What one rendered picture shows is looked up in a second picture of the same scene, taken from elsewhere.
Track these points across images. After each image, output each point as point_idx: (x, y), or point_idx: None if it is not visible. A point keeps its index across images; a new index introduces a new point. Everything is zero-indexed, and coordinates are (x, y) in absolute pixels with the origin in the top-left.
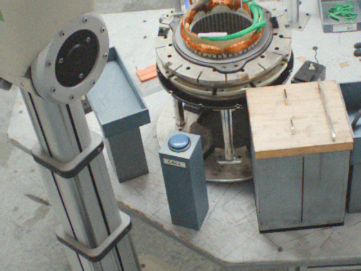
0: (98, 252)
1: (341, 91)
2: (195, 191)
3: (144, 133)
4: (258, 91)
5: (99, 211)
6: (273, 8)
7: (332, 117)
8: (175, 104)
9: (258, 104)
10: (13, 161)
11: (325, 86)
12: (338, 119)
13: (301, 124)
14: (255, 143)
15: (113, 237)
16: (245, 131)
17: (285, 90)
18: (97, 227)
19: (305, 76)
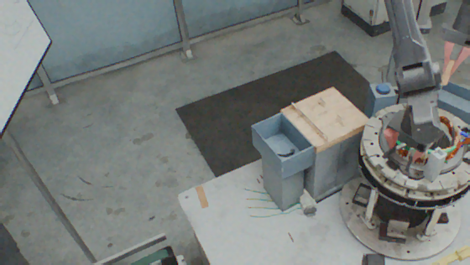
0: (383, 70)
1: (307, 140)
2: (365, 111)
3: None
4: (361, 122)
5: (390, 57)
6: (407, 181)
7: (301, 120)
8: None
9: (353, 112)
10: None
11: (320, 140)
12: (298, 120)
13: (317, 109)
14: (336, 90)
15: (383, 77)
16: (387, 210)
17: (341, 119)
18: (389, 62)
19: (373, 258)
